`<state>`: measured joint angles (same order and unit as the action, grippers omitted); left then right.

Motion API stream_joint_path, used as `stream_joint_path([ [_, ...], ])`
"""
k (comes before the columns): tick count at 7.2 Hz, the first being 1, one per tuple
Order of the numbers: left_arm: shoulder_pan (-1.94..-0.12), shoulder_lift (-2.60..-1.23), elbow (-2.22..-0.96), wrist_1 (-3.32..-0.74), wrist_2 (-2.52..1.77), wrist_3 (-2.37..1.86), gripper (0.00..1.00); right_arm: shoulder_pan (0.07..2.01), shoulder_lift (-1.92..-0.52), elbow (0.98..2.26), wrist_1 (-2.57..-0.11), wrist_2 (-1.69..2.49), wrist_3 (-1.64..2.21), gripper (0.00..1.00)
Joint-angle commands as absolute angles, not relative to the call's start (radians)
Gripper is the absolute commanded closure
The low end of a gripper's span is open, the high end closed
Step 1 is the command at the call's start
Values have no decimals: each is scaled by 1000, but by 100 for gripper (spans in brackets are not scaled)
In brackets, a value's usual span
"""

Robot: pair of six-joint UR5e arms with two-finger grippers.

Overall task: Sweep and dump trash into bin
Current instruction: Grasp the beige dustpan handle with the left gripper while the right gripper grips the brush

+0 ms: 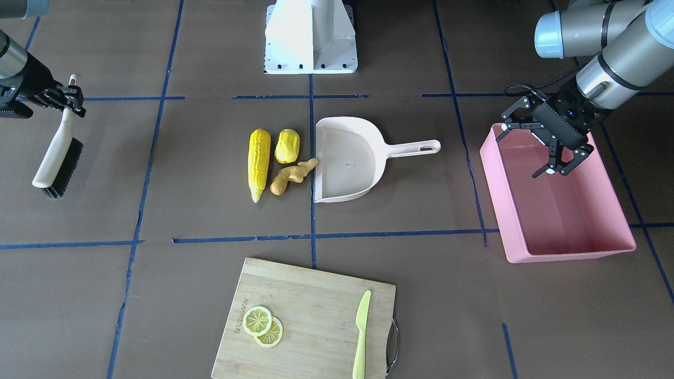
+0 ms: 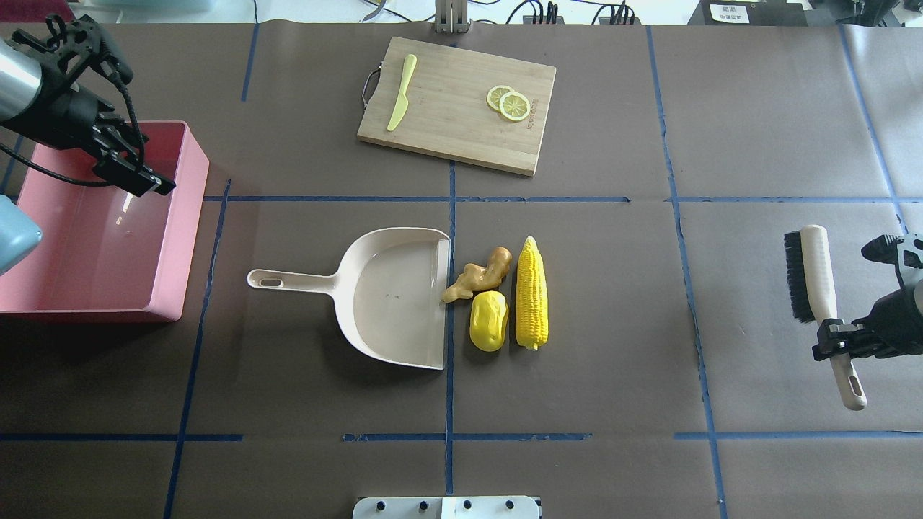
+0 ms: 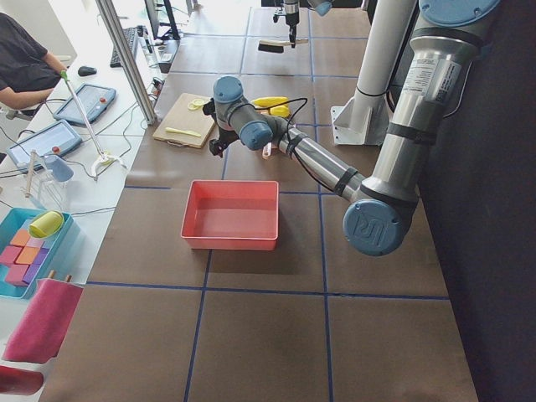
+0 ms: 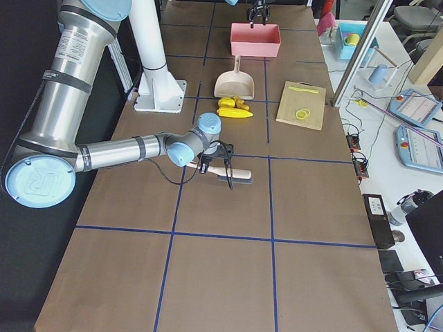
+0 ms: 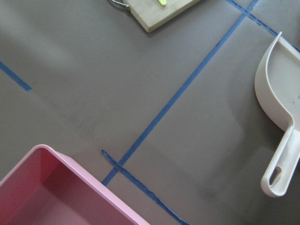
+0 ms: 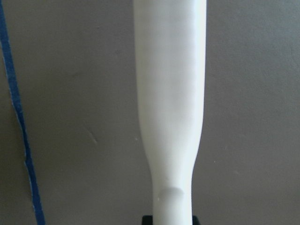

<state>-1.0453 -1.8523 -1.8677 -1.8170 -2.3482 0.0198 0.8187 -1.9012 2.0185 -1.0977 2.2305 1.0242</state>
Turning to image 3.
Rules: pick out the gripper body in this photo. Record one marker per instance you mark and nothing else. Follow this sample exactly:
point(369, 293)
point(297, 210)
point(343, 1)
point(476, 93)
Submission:
point(223, 136)
point(291, 18)

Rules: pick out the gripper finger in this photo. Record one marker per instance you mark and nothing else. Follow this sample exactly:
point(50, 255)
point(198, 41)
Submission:
point(290, 37)
point(293, 36)

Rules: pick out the beige hand brush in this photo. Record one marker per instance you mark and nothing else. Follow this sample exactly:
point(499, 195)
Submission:
point(278, 46)

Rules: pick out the beige plastic dustpan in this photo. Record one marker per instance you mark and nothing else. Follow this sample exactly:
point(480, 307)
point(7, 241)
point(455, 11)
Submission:
point(268, 148)

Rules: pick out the yellow toy corn cob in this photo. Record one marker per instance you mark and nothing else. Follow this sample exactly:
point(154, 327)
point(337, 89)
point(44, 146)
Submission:
point(270, 101)

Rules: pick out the yellow toy potato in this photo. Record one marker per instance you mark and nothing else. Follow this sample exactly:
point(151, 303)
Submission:
point(281, 111)

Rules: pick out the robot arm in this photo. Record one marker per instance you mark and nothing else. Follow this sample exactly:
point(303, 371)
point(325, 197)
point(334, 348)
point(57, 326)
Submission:
point(320, 7)
point(415, 53)

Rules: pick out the red plastic bin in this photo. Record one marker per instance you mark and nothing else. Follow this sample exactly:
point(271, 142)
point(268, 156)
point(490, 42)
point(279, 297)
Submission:
point(232, 215)

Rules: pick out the lemon slice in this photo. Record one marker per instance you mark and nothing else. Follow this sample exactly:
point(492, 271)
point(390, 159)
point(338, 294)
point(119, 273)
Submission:
point(196, 104)

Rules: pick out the wooden cutting board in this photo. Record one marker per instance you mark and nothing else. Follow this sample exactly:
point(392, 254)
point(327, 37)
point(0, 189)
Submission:
point(181, 117)

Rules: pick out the yellow plastic knife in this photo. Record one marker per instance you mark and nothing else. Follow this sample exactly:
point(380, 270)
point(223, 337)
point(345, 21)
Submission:
point(182, 132)

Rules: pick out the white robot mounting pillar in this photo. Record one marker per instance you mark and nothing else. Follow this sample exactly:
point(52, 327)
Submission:
point(364, 119)

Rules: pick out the reacher grabber tool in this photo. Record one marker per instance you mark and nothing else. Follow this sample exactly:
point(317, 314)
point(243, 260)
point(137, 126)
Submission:
point(104, 158)

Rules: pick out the teach pendant far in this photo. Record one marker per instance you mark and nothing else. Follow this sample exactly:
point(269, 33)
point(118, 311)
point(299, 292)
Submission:
point(95, 100)

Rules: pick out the teach pendant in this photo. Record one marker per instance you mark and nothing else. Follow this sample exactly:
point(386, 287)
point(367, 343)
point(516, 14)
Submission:
point(59, 138)
point(95, 100)

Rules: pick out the black computer mouse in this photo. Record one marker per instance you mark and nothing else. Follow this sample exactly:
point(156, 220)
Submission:
point(84, 71)

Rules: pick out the blue paper cup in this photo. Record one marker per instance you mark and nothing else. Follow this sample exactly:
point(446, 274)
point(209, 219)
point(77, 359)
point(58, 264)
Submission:
point(58, 167)

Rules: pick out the teach pendant near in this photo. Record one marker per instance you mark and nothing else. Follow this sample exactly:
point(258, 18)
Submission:
point(59, 138)

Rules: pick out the wooden rack stand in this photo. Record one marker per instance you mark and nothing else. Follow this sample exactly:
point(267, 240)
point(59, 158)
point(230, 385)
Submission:
point(41, 187)

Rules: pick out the yellow-green cup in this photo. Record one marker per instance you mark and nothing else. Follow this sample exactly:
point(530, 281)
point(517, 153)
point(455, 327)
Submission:
point(46, 224)

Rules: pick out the seated person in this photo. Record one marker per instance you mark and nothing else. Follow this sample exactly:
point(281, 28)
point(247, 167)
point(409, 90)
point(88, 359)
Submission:
point(29, 72)

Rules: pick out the teal tray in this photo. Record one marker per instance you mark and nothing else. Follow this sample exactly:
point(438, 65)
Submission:
point(55, 245)

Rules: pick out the coloured foam blocks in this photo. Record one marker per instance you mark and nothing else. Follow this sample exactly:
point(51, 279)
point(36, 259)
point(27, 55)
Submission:
point(23, 257)

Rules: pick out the pink cloth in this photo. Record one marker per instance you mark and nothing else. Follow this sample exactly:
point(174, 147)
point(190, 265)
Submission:
point(41, 331)

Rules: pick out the red object at corner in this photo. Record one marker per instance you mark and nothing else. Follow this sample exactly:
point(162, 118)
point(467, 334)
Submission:
point(20, 381)

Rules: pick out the aluminium frame post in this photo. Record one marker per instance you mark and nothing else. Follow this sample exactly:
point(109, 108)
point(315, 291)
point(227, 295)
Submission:
point(111, 21)

